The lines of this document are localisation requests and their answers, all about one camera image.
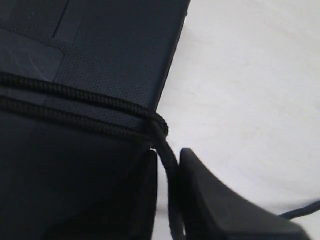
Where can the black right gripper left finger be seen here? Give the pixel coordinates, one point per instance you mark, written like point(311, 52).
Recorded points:
point(88, 200)

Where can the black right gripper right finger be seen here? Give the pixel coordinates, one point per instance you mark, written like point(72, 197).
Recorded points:
point(212, 211)

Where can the black plastic carry case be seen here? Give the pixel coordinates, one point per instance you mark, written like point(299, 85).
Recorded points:
point(82, 79)

